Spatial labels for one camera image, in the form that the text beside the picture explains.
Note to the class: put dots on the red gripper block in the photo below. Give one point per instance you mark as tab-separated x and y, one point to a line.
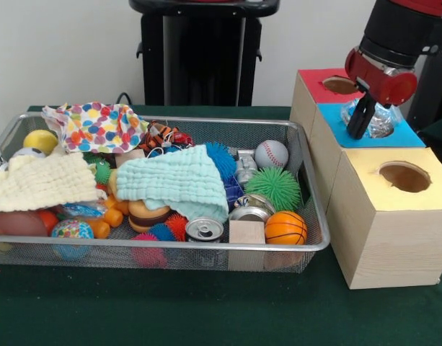
397	88

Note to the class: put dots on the clear crinkled plastic packet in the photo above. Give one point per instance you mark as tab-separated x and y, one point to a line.
384	122

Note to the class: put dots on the mint waffle cloth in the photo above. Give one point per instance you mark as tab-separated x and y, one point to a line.
170	180

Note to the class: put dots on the polka-dot cloth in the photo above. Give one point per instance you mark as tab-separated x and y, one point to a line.
98	126

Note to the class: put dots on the cream waffle cloth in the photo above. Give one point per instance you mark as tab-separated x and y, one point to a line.
40	180

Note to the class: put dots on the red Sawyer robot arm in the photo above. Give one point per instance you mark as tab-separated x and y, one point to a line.
397	25

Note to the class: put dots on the silver mesh bin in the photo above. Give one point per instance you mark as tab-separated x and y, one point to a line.
314	216

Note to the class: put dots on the wooden box with three holes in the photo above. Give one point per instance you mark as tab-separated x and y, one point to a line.
393	245

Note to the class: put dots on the dark green table cloth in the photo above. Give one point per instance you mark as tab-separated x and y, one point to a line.
438	133
206	310

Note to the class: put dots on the white toy baseball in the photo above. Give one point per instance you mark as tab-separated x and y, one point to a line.
272	154

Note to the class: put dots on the large green spiky ball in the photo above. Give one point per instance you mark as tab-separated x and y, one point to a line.
273	185

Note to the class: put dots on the orange toy basketball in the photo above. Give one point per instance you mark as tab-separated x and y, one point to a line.
286	227

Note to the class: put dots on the blue spiky ball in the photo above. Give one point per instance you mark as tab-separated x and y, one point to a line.
220	158

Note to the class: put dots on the wooden block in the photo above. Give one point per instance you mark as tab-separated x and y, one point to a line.
246	231

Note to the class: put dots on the silver can with pull tab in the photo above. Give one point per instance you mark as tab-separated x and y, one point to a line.
204	229

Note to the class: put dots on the yellow ball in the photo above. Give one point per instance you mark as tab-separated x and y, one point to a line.
40	138

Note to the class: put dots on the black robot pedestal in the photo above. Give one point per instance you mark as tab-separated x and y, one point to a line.
192	54

